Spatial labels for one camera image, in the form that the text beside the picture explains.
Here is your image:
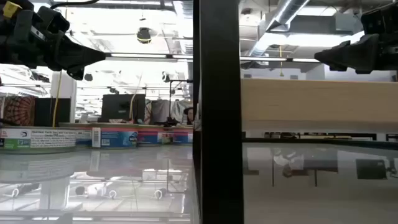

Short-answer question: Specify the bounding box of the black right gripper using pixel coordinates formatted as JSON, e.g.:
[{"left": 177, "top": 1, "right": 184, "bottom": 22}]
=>
[{"left": 313, "top": 30, "right": 398, "bottom": 75}]

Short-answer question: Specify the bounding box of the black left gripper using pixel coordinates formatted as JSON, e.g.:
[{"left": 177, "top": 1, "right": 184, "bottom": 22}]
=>
[{"left": 0, "top": 0, "right": 107, "bottom": 82}]

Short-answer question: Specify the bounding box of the light wooden shelf board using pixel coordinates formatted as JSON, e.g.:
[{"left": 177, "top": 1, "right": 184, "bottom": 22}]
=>
[{"left": 241, "top": 78, "right": 398, "bottom": 133}]

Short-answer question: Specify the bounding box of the black shelf side panel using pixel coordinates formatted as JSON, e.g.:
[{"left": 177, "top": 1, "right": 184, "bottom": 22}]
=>
[{"left": 192, "top": 0, "right": 244, "bottom": 224}]

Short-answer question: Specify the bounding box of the long ceiling light strip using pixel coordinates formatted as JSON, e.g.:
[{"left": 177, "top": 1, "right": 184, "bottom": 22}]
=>
[
  {"left": 105, "top": 52, "right": 193, "bottom": 60},
  {"left": 239, "top": 57, "right": 321, "bottom": 63}
]

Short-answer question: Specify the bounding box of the black flat screen panel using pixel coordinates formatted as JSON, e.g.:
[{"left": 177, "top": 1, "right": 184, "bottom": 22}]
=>
[{"left": 33, "top": 98, "right": 72, "bottom": 128}]

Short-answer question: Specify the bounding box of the black computer monitor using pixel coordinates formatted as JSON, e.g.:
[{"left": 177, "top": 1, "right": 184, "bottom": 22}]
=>
[{"left": 101, "top": 93, "right": 146, "bottom": 123}]

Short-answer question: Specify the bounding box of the black ceiling dome fixture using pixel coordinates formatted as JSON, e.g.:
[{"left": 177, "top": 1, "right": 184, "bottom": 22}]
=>
[{"left": 136, "top": 27, "right": 152, "bottom": 44}]

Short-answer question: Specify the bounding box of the red patterned tapestry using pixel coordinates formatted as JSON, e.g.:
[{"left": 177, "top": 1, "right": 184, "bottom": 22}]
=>
[{"left": 0, "top": 95, "right": 37, "bottom": 127}]

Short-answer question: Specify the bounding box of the grey hanging cloth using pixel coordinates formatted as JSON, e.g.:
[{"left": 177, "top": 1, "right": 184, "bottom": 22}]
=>
[{"left": 150, "top": 99, "right": 170, "bottom": 124}]

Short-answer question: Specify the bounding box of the person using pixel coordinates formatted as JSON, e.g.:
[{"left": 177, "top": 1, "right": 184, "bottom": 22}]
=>
[{"left": 183, "top": 106, "right": 194, "bottom": 125}]

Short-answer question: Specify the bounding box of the yellow hanging cable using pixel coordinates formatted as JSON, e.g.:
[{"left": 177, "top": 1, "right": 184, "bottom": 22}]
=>
[{"left": 51, "top": 70, "right": 63, "bottom": 128}]

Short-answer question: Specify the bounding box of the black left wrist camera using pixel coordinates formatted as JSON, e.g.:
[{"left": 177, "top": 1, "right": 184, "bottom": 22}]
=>
[{"left": 36, "top": 5, "right": 71, "bottom": 35}]

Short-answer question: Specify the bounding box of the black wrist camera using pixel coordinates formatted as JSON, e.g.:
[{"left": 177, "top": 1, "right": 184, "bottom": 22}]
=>
[
  {"left": 36, "top": 5, "right": 71, "bottom": 35},
  {"left": 360, "top": 2, "right": 398, "bottom": 35}
]

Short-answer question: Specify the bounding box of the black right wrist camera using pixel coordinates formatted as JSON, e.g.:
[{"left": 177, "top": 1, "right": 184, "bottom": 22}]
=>
[{"left": 360, "top": 2, "right": 398, "bottom": 35}]

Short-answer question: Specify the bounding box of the thin cream hanging cable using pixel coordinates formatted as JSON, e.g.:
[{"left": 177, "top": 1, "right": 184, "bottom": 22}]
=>
[{"left": 129, "top": 73, "right": 144, "bottom": 124}]

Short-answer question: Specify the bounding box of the silver ventilation duct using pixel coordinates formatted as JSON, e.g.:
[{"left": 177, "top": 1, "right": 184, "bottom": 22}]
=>
[{"left": 248, "top": 0, "right": 312, "bottom": 57}]

